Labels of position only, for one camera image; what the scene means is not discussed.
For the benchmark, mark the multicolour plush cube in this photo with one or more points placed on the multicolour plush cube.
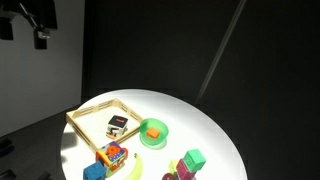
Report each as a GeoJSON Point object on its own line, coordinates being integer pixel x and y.
{"type": "Point", "coordinates": [111, 156]}

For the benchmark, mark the green soft cube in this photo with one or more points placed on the green soft cube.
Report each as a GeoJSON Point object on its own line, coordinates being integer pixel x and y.
{"type": "Point", "coordinates": [194, 160]}

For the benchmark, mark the small orange block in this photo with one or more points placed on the small orange block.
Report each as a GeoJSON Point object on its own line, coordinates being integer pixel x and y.
{"type": "Point", "coordinates": [153, 133]}

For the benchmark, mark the yellow-green star toy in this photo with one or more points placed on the yellow-green star toy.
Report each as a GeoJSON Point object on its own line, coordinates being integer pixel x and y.
{"type": "Point", "coordinates": [173, 166]}

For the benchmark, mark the green plastic bowl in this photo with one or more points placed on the green plastic bowl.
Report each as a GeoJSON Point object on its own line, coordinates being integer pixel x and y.
{"type": "Point", "coordinates": [162, 128]}

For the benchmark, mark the shallow wooden crate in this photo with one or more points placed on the shallow wooden crate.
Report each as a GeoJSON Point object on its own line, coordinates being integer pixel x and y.
{"type": "Point", "coordinates": [80, 130]}

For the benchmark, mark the yellow toy banana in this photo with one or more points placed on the yellow toy banana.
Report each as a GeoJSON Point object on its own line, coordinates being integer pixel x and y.
{"type": "Point", "coordinates": [136, 168]}

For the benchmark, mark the pink soft cube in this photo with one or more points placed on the pink soft cube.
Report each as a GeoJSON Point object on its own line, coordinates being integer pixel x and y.
{"type": "Point", "coordinates": [183, 171]}

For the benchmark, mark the blue soft cube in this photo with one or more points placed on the blue soft cube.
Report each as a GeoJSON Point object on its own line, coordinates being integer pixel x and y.
{"type": "Point", "coordinates": [94, 172]}

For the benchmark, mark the black checkered plush cube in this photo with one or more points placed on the black checkered plush cube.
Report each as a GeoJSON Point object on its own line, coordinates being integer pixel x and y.
{"type": "Point", "coordinates": [116, 125]}

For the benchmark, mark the dark red round toy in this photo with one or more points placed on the dark red round toy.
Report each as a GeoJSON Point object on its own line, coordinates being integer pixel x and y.
{"type": "Point", "coordinates": [168, 177]}

